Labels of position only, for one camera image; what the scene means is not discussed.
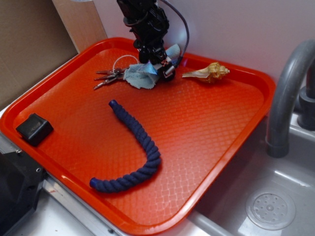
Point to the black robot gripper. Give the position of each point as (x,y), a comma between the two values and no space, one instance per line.
(148,22)

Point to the round sink drain cover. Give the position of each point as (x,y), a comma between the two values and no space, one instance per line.
(270,209)

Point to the grey curved faucet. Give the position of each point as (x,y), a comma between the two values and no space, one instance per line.
(291,81)

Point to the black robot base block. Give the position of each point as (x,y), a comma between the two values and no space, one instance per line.
(21,180)

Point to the brown cardboard panel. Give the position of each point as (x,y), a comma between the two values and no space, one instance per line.
(33,43)

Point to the red plastic tray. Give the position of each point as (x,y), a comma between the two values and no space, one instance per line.
(197,127)

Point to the grey sink basin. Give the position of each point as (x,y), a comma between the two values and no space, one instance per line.
(221,211)

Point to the light blue cloth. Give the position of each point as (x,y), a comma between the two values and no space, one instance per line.
(144,76)

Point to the dark faucet handle post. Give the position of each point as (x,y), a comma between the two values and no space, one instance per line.
(306,119)

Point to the light wooden board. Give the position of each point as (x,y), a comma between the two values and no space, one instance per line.
(82,22)

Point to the small black box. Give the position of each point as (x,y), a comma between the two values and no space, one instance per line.
(34,129)

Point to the tan conch seashell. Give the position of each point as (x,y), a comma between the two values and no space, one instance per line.
(210,74)

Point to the bunch of metal keys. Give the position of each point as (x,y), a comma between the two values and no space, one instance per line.
(116,73)

